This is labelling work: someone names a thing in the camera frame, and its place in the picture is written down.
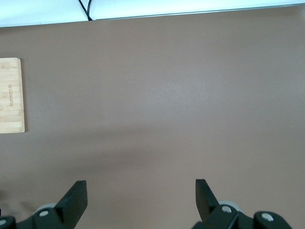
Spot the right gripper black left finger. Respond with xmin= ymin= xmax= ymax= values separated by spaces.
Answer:
xmin=0 ymin=180 xmax=88 ymax=229

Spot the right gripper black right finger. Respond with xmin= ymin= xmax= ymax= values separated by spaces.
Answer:
xmin=194 ymin=178 xmax=293 ymax=229

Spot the brown table mat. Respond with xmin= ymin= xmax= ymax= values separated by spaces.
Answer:
xmin=0 ymin=6 xmax=305 ymax=229

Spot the white side shelf surface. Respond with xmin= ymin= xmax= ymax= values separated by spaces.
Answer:
xmin=0 ymin=0 xmax=305 ymax=28

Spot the bamboo cutting board metal handle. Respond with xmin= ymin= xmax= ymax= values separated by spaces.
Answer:
xmin=0 ymin=57 xmax=26 ymax=134

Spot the black cable over table edge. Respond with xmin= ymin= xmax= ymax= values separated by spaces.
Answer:
xmin=78 ymin=0 xmax=94 ymax=21

